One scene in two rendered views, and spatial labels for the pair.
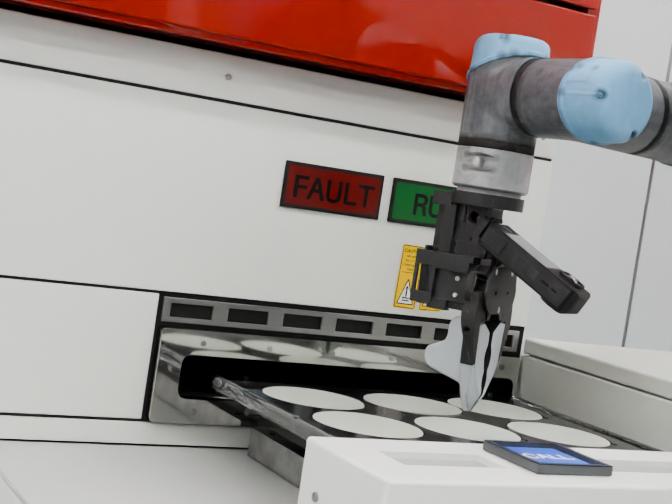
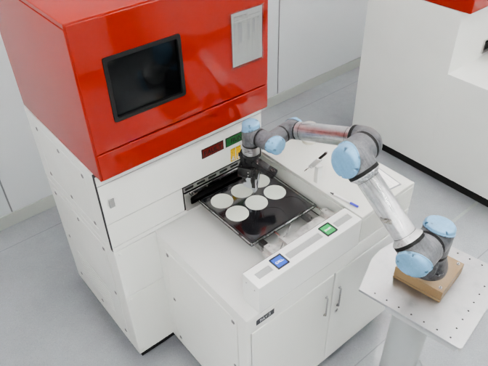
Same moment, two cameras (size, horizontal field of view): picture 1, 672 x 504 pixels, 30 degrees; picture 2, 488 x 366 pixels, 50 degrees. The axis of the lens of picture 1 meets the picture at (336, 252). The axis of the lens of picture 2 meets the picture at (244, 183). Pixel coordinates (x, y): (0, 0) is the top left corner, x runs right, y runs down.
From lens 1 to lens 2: 1.41 m
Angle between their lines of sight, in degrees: 37
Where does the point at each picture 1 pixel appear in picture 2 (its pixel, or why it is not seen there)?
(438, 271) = (243, 171)
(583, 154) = not seen: outside the picture
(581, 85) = (269, 147)
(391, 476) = (258, 286)
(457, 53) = (235, 114)
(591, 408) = (279, 172)
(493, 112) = (250, 142)
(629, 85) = (279, 144)
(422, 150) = (230, 129)
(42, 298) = (159, 202)
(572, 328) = not seen: hidden behind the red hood
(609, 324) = (273, 13)
